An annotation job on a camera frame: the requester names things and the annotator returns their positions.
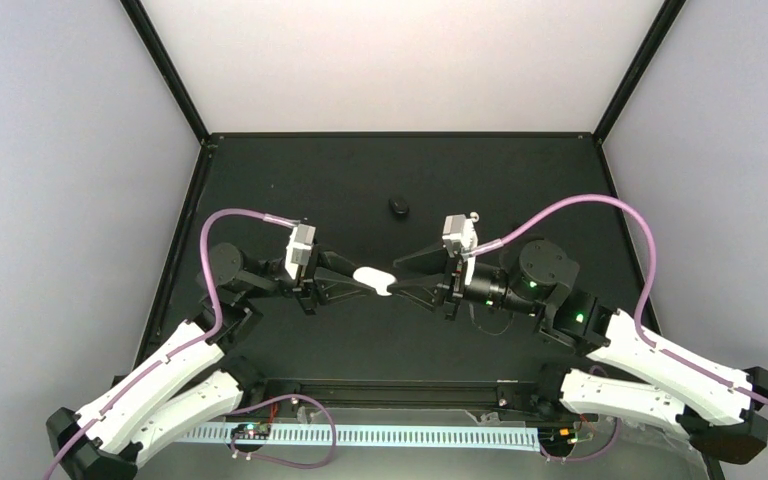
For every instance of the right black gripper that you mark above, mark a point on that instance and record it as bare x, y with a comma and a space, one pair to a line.
441, 288

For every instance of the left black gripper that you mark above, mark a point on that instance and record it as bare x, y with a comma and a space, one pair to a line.
309, 284

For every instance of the white earbud charging case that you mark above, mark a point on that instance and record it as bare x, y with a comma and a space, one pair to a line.
378, 280

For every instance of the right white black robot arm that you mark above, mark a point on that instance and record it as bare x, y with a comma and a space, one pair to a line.
713, 407

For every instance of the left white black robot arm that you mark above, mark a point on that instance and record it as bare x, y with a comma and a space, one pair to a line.
198, 373

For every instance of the black oval object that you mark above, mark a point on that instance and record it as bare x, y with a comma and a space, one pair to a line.
399, 207

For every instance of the clear plastic sheet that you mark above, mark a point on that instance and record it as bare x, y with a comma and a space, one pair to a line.
613, 448

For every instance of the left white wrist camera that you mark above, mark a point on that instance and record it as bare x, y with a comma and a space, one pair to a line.
300, 246

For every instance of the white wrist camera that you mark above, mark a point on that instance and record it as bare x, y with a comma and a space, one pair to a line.
300, 246
459, 235

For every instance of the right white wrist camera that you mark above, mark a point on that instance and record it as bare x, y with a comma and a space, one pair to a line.
459, 235

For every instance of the black front mounting rail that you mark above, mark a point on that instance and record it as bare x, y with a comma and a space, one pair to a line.
390, 392

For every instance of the white slotted cable duct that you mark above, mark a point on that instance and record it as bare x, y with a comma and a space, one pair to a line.
516, 438

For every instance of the left black frame post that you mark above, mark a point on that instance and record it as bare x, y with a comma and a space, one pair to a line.
144, 27

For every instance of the black frame post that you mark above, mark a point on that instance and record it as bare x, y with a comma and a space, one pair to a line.
645, 53
144, 27

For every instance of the right black frame post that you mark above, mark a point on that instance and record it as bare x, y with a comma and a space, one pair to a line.
645, 53

